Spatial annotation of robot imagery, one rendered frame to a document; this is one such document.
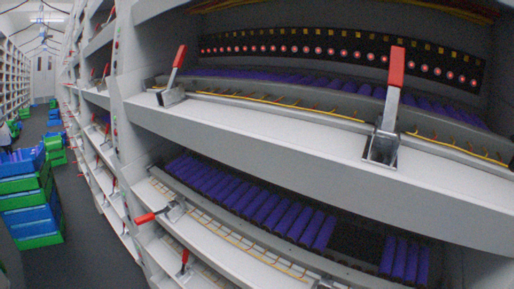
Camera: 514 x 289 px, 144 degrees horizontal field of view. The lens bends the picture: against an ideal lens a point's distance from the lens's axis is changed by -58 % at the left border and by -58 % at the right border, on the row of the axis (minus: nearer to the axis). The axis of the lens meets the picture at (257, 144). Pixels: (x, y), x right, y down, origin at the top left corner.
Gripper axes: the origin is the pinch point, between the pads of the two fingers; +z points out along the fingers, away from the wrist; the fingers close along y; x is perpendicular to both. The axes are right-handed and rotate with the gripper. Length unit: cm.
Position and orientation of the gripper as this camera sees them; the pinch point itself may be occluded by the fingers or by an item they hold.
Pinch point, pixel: (8, 149)
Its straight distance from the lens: 124.7
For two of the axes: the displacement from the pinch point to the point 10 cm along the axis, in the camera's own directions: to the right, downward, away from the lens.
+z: -3.8, 7.2, 5.8
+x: -5.2, -6.8, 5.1
